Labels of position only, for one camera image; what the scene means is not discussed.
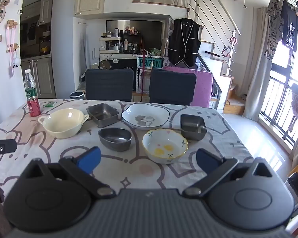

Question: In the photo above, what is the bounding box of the black printed t-shirt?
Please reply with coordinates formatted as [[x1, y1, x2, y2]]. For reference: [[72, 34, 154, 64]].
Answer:
[[280, 0, 298, 52]]

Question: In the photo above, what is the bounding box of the red drink can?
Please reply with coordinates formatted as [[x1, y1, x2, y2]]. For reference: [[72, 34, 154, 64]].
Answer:
[[27, 96, 41, 117]]

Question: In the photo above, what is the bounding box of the stair railing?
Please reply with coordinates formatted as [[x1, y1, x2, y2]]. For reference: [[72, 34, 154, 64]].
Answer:
[[189, 0, 241, 75]]

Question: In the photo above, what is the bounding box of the square steel container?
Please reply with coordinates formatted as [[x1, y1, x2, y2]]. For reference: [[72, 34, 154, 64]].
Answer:
[[180, 114, 207, 141]]

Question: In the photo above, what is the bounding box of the black vest with white trim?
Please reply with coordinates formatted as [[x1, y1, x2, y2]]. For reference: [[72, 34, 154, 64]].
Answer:
[[167, 18, 201, 67]]

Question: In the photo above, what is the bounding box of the clear water bottle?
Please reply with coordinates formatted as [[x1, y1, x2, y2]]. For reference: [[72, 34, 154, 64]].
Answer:
[[24, 69, 38, 98]]

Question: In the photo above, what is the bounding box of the cream bowl with handles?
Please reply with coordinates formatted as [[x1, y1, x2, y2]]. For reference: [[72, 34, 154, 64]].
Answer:
[[38, 108, 90, 139]]

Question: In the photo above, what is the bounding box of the oval steel bowl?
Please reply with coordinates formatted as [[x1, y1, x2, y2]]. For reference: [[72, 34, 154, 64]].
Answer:
[[98, 127, 132, 152]]

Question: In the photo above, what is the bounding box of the black balcony railing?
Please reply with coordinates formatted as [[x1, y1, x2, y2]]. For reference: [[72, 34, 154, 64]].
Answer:
[[259, 76, 298, 150]]

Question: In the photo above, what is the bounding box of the teal sign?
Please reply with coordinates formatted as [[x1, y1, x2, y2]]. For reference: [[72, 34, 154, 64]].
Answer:
[[136, 55, 163, 69]]

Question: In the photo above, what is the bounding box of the floral bowl with yellow rim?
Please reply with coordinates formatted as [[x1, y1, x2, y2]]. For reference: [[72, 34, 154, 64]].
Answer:
[[142, 128, 189, 164]]

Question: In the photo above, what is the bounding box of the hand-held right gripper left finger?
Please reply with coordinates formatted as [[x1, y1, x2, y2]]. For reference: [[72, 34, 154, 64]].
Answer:
[[21, 146, 117, 200]]

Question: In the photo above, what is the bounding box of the rectangular steel tray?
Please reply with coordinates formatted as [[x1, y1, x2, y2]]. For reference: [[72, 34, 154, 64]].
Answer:
[[86, 103, 120, 127]]

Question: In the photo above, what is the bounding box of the pink cushion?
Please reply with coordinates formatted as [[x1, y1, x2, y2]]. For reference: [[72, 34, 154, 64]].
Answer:
[[163, 66, 213, 108]]

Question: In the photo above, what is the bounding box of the bear printed tablecloth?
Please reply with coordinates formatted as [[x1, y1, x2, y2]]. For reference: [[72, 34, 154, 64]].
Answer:
[[0, 99, 255, 204]]

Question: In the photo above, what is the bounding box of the white plate with dark rim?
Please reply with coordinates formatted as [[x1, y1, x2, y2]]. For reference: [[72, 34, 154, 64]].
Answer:
[[121, 103, 170, 131]]

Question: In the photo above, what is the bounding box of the dark fabric chair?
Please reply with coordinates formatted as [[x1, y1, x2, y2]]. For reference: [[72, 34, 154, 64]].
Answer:
[[85, 69, 134, 102], [149, 69, 197, 106]]

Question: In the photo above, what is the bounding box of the grey lower kitchen cabinet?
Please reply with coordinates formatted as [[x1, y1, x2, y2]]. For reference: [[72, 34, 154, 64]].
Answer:
[[21, 56, 56, 99]]

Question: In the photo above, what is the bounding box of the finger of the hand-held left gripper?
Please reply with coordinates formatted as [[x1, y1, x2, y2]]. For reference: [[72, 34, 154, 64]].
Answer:
[[0, 139, 17, 165]]

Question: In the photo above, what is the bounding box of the storage rack with bottles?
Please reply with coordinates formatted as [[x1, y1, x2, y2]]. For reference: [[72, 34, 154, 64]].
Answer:
[[99, 26, 142, 54]]

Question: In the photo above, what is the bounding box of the patterned hanging garment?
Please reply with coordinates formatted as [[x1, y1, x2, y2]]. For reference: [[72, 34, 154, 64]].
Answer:
[[264, 0, 285, 61]]

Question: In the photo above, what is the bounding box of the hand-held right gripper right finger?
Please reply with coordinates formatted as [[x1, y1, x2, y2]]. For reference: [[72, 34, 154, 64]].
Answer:
[[182, 148, 274, 199]]

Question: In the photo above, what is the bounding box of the white curtain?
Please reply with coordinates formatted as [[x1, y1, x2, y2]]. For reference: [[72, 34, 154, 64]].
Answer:
[[243, 6, 275, 122]]

